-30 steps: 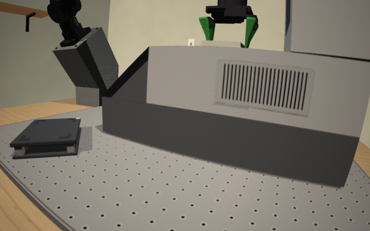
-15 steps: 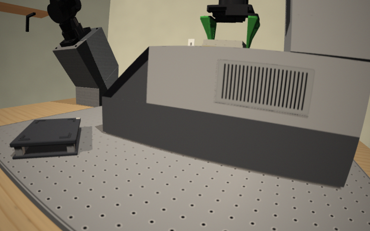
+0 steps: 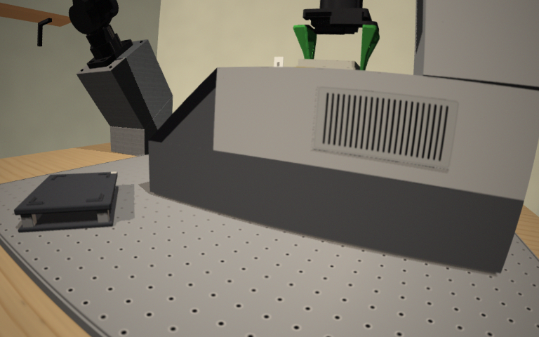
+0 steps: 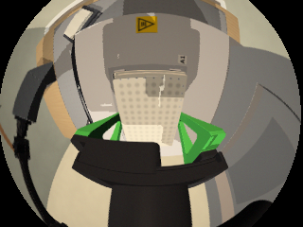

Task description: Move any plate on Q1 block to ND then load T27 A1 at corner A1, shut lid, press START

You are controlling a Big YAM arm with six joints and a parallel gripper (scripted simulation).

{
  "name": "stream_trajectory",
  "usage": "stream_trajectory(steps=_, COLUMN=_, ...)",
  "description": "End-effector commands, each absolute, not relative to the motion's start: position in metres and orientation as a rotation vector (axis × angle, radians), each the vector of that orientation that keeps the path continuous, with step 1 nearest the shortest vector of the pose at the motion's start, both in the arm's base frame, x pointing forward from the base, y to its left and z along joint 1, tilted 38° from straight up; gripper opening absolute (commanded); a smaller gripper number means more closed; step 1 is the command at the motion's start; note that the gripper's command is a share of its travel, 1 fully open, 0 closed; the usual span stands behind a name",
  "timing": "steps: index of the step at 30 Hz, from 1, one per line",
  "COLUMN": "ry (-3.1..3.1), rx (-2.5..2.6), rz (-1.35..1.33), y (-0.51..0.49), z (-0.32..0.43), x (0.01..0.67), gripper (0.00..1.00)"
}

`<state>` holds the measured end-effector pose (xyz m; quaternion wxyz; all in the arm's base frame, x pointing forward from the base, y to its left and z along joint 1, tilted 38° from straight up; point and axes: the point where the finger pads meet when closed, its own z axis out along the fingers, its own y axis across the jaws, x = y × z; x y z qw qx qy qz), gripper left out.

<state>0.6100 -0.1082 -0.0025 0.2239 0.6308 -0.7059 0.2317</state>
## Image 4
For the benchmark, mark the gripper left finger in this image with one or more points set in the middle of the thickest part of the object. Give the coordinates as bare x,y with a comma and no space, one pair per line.
96,129

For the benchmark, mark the cream well plate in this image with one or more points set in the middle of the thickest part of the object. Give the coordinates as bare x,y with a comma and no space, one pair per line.
77,22

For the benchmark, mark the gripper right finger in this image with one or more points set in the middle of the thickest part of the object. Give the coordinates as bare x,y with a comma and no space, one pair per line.
208,137

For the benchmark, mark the white well pcr plate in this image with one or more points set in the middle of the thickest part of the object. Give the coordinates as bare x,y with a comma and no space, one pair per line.
150,103

